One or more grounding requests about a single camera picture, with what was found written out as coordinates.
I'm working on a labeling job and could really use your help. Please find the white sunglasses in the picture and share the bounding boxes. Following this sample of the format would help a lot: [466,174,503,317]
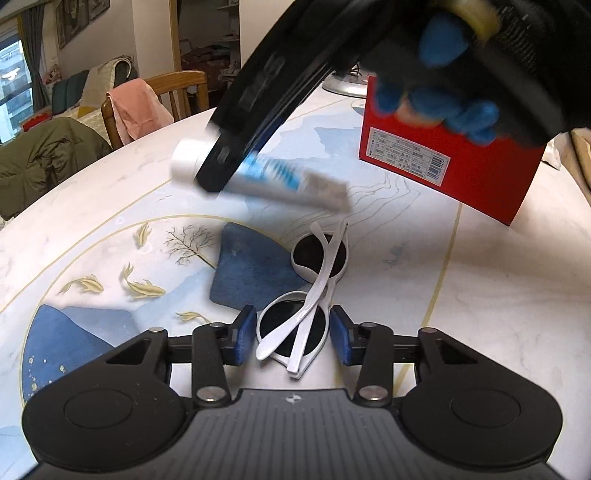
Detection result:
[255,220,349,380]

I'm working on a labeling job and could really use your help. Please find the person's right hand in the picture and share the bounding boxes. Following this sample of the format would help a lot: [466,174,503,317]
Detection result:
[373,13,502,146]

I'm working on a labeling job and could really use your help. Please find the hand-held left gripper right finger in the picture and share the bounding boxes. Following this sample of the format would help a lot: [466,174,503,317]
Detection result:
[329,305,481,407]

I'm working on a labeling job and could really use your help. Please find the red cardboard shoe box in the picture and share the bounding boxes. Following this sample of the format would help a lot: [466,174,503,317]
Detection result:
[358,76,548,227]

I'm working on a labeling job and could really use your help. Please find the dark teal sofa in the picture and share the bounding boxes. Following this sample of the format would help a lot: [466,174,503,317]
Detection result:
[46,68,105,121]

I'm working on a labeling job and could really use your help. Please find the blue mountain print table mat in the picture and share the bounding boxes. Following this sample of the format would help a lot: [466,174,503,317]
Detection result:
[0,78,591,416]

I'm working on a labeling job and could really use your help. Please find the beige sofa blanket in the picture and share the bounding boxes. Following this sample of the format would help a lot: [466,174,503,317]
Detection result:
[85,55,137,100]

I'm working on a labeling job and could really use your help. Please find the grey curtain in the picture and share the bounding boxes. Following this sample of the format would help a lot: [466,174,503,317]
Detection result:
[21,0,52,112]

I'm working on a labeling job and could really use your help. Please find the balcony glass door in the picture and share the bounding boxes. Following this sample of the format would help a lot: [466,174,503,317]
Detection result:
[0,39,33,144]

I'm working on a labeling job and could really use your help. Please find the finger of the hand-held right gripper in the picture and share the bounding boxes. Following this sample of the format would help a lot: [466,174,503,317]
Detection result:
[194,0,366,195]

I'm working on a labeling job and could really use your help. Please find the pink cloth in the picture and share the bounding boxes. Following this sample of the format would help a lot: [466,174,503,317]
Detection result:
[107,78,175,141]

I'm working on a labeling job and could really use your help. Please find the white blue toothpaste tube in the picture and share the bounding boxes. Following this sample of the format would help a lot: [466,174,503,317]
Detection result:
[170,138,352,214]

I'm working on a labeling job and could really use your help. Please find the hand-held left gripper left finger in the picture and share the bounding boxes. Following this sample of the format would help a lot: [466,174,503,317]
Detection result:
[106,305,257,409]

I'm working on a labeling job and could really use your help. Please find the silver desk lamp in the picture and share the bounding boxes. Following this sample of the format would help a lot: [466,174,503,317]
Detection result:
[322,69,370,99]

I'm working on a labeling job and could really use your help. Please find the wooden chair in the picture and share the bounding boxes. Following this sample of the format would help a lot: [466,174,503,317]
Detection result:
[100,70,209,149]

